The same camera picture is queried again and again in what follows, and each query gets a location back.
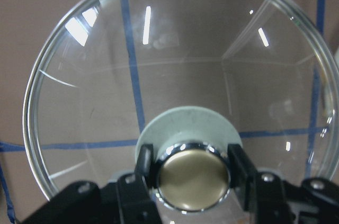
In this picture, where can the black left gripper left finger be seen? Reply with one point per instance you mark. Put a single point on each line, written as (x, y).
(145, 164)

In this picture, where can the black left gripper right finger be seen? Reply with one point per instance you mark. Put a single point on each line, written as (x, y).
(242, 169)

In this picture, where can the glass pot lid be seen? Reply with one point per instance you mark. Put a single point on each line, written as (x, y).
(111, 66)

